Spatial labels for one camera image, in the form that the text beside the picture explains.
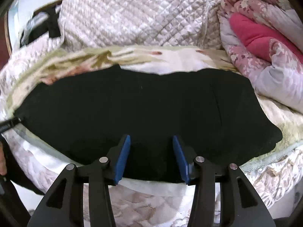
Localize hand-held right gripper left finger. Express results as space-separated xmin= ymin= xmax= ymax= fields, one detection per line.
xmin=27 ymin=135 xmax=131 ymax=227

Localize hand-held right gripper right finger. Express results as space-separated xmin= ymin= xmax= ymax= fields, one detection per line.
xmin=172 ymin=135 xmax=276 ymax=227

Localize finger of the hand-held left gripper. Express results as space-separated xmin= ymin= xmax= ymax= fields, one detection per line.
xmin=0 ymin=118 xmax=22 ymax=134

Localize black pants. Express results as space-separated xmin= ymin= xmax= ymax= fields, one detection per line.
xmin=13 ymin=65 xmax=283 ymax=184

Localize person's left hand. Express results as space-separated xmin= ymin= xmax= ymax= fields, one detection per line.
xmin=0 ymin=142 xmax=7 ymax=176

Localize white fleece blanket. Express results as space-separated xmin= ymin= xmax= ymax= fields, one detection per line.
xmin=0 ymin=46 xmax=303 ymax=227

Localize pink floral comforter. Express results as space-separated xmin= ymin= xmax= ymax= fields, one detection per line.
xmin=216 ymin=0 xmax=303 ymax=114

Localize pink cloth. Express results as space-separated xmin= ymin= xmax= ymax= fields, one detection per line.
xmin=229 ymin=13 xmax=303 ymax=64

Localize quilted beige bedspread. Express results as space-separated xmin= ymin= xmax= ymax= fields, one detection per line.
xmin=0 ymin=0 xmax=228 ymax=95

